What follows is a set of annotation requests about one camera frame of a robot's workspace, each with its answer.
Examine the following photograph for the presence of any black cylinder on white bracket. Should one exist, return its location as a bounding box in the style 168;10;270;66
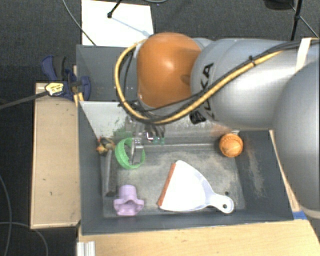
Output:
188;110;209;125

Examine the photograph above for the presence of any green plastic ring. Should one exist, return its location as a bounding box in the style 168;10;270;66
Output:
114;137;147;171

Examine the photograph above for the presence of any white dustpan with orange edge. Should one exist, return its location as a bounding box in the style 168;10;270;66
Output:
156;159;235;214

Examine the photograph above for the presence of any lilac plastic knob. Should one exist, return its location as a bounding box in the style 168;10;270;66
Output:
112;184;146;217

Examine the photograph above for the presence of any pale wood board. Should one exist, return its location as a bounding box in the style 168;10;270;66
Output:
30;82;82;230

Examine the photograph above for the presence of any orange ball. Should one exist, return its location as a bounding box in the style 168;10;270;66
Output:
219;132;244;158

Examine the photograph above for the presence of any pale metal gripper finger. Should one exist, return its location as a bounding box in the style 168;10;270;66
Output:
128;143;136;165
134;143;145;165

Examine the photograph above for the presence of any grey metal bin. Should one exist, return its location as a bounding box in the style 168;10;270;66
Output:
75;44;295;236

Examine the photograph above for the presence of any black and orange toy animal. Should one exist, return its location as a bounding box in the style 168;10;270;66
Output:
95;136;116;156

